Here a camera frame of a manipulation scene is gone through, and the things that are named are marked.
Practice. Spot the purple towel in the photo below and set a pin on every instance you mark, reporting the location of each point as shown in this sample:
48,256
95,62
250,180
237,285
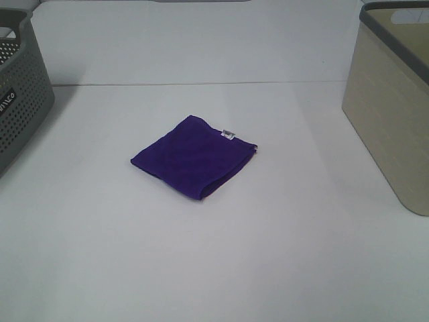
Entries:
194,158

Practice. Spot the grey perforated plastic basket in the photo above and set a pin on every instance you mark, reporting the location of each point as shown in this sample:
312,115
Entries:
26,91

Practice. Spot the beige plastic storage bin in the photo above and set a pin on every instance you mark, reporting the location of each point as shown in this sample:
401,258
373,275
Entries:
386,96

